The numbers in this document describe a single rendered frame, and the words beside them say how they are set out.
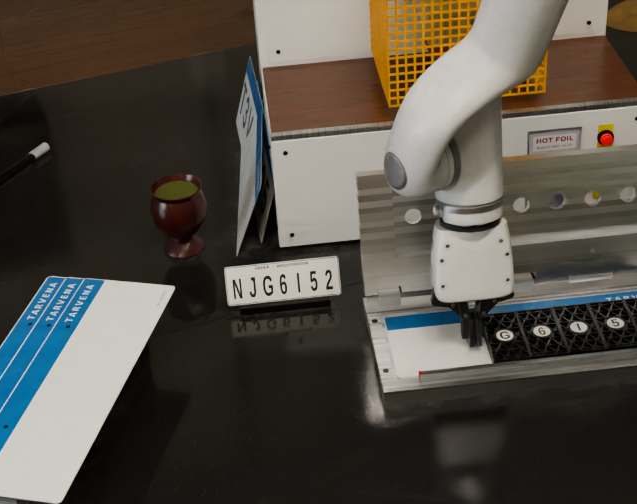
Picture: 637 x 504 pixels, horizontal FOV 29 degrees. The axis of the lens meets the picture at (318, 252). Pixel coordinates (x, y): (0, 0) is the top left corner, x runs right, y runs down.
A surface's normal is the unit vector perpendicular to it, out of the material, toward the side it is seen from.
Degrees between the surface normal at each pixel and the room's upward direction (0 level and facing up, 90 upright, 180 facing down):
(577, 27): 90
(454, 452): 0
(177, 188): 0
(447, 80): 40
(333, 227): 90
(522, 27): 100
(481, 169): 79
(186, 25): 0
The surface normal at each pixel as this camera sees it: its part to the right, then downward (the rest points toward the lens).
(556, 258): 0.08, 0.39
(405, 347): -0.06, -0.82
